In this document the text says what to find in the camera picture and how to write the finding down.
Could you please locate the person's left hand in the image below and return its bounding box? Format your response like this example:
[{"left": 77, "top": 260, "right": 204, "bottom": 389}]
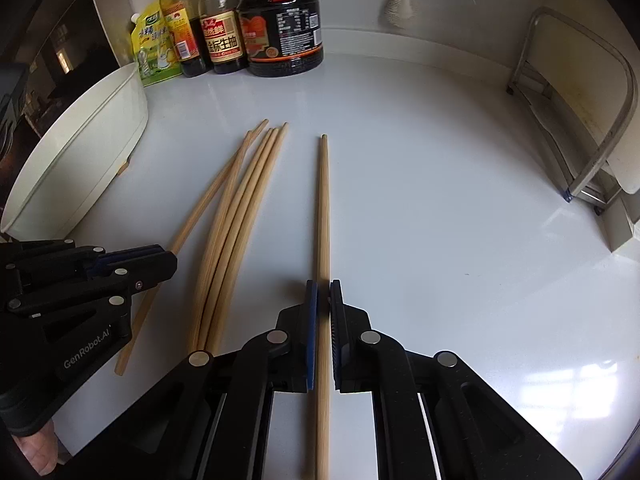
[{"left": 13, "top": 420, "right": 58, "bottom": 477}]

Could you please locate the white oval plastic tub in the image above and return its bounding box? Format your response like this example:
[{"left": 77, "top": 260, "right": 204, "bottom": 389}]
[{"left": 1, "top": 63, "right": 149, "bottom": 242}]

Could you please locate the yellow seasoning pouch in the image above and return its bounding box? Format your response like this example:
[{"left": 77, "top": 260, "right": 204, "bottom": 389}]
[{"left": 130, "top": 0, "right": 182, "bottom": 87}]

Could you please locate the vinegar bottle yellow cap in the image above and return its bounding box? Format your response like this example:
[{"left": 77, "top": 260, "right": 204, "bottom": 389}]
[{"left": 160, "top": 0, "right": 209, "bottom": 78}]

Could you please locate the soy sauce glass bottle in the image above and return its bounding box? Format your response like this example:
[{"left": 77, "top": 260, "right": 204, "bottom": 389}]
[{"left": 198, "top": 0, "right": 247, "bottom": 75}]

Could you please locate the metal cutting board rack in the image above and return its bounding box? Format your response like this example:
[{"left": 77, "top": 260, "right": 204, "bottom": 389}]
[{"left": 506, "top": 6, "right": 639, "bottom": 212}]

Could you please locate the large soy sauce jug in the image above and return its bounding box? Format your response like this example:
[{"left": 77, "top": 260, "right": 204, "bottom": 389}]
[{"left": 238, "top": 0, "right": 323, "bottom": 78}]

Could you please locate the white cutting board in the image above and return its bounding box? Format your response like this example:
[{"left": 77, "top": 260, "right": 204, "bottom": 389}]
[{"left": 529, "top": 0, "right": 640, "bottom": 195}]

